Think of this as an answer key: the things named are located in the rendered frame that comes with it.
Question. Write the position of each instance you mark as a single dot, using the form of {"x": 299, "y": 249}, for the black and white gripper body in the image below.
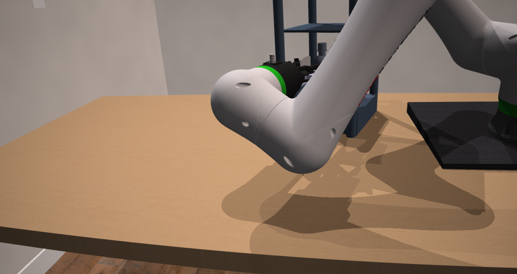
{"x": 300, "y": 74}

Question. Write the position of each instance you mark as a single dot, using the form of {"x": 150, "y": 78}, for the dark grey bottle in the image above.
{"x": 322, "y": 48}

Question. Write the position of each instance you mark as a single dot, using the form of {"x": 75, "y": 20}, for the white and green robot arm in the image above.
{"x": 301, "y": 133}

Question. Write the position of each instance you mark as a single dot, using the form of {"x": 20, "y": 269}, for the dark blue shelving unit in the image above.
{"x": 368, "y": 105}

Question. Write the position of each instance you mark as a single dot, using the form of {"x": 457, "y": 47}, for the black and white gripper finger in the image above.
{"x": 304, "y": 61}
{"x": 309, "y": 69}

